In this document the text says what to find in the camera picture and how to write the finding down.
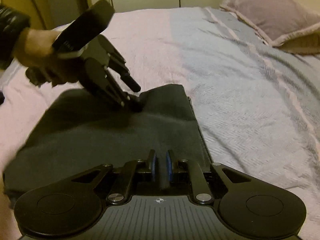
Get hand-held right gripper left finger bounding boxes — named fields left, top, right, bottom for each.
left=71, top=149, right=157, bottom=204

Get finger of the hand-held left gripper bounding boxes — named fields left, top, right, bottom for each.
left=107, top=47, right=142, bottom=93
left=100, top=66, right=145, bottom=112

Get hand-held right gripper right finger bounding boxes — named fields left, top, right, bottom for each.
left=165, top=149, right=252, bottom=204

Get grey jeans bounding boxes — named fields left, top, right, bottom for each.
left=2, top=84, right=213, bottom=205

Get person's left forearm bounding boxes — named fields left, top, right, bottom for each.
left=0, top=5, right=32, bottom=69

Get person's left hand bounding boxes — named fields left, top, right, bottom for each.
left=12, top=27, right=84, bottom=89

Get yellow wooden cabinet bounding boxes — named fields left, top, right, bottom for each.
left=0, top=0, right=108, bottom=30

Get pink and grey striped blanket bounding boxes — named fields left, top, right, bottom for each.
left=0, top=6, right=320, bottom=230

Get pink pillow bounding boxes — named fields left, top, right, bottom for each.
left=219, top=0, right=320, bottom=54

